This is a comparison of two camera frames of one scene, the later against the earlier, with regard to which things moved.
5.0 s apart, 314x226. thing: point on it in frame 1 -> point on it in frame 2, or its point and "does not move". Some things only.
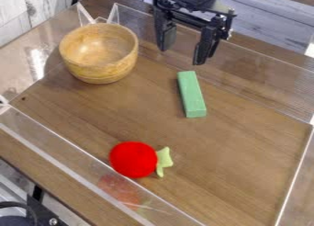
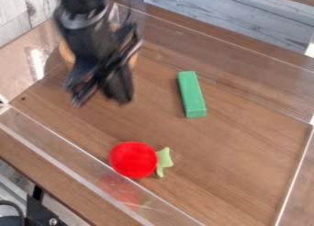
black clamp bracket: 45,216 does not move
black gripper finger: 165,29 -> 117,84
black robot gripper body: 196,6 -> 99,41
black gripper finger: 211,35 -> 81,84
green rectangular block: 191,95 does not move
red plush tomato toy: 137,161 does not move
